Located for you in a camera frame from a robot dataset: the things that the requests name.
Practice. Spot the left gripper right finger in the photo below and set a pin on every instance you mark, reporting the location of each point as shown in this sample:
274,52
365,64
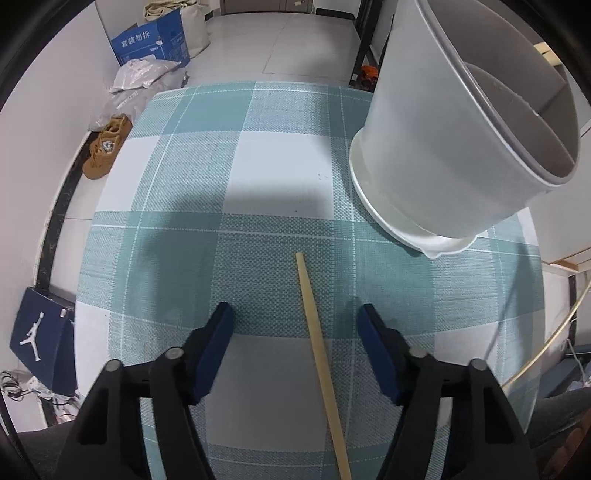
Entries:
486,440

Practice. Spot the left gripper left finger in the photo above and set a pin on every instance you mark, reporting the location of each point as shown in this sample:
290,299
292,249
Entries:
106,439

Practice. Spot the wooden chopstick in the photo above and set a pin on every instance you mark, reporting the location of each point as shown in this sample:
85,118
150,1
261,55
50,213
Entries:
548,54

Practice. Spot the blue Jordan shoebox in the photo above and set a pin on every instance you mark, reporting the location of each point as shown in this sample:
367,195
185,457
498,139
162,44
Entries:
43,340

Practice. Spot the wooden chopsticks on cloth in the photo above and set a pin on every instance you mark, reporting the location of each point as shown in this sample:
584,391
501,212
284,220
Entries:
323,370

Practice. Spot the teal plaid tablecloth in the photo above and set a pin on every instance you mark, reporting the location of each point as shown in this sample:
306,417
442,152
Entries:
212,196

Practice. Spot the brown shoes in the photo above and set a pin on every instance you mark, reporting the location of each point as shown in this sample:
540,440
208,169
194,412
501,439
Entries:
105,148

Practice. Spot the white utensil holder cup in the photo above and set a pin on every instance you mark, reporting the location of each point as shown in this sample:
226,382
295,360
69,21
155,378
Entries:
468,124

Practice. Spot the grey plastic mail bags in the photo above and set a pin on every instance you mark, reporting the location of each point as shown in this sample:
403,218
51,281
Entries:
135,84

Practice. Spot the orange black tool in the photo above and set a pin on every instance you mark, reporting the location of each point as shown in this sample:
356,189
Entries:
368,77

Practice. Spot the blue cardboard box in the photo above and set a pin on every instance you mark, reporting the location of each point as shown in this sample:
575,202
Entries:
163,38

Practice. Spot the white sack with cloth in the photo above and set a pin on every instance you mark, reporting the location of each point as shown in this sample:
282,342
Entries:
192,16

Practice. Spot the black coat rack stand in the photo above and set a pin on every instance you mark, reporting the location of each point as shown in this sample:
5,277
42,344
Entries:
366,24

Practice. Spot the grey brown door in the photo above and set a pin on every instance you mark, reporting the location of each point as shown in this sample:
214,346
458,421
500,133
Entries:
265,6

